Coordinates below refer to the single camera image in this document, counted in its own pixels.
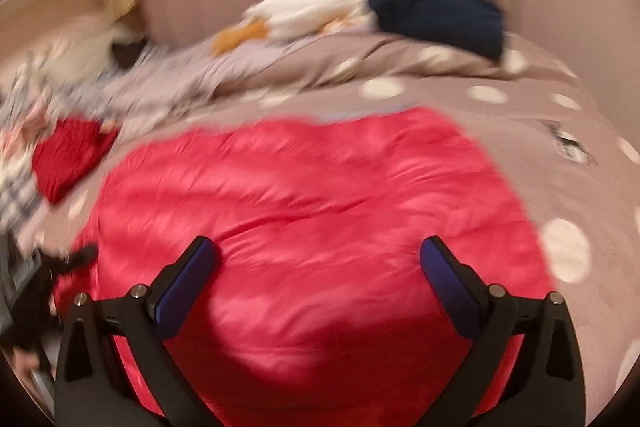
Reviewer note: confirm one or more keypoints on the plaid pillow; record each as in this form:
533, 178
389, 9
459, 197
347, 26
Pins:
20, 197

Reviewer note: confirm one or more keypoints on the dark red puffer jacket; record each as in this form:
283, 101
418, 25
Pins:
70, 157

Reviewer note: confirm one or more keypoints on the grey duvet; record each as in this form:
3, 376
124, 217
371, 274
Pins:
190, 77

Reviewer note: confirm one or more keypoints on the beige pillow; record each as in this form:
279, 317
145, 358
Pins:
85, 37

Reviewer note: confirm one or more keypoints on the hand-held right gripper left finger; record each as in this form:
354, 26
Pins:
185, 292

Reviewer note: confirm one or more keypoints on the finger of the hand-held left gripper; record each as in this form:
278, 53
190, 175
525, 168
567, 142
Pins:
75, 259

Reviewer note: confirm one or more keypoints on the white goose plush toy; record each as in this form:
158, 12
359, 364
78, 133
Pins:
320, 4

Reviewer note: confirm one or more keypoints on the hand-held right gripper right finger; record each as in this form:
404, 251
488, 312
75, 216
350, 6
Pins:
450, 292

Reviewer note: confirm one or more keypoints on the navy sweater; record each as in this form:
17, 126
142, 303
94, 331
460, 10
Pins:
440, 19

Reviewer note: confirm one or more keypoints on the pink hooded puffer jacket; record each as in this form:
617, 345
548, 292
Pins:
320, 217

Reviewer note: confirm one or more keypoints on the black cloth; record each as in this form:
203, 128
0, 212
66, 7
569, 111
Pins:
127, 53

